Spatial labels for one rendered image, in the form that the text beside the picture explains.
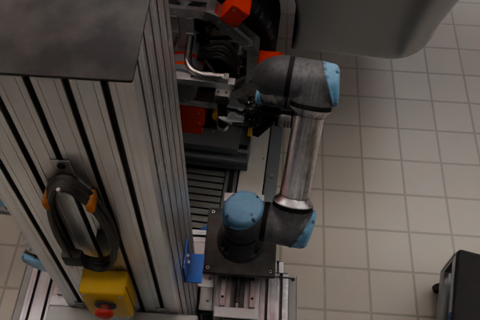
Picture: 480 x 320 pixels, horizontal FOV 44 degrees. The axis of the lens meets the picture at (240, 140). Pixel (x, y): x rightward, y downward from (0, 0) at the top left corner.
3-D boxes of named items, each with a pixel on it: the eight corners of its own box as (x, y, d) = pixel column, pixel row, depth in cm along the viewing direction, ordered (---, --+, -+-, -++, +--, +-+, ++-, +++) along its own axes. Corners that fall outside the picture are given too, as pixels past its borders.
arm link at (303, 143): (261, 233, 182) (292, 53, 170) (310, 242, 180) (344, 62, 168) (256, 248, 170) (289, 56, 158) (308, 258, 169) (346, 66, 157)
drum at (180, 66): (207, 63, 235) (206, 38, 224) (198, 106, 223) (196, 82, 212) (171, 59, 236) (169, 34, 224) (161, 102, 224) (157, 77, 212)
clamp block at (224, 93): (232, 86, 214) (232, 76, 209) (228, 106, 208) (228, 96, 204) (218, 84, 214) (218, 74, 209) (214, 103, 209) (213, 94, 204)
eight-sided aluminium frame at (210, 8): (256, 101, 250) (263, 3, 206) (254, 114, 247) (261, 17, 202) (128, 87, 254) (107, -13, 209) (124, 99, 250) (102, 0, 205)
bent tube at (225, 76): (235, 43, 215) (236, 21, 206) (228, 84, 204) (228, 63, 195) (186, 37, 216) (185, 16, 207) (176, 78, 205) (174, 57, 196)
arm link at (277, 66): (242, 86, 160) (253, 111, 209) (283, 93, 159) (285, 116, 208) (251, 44, 161) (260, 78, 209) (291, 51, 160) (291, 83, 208)
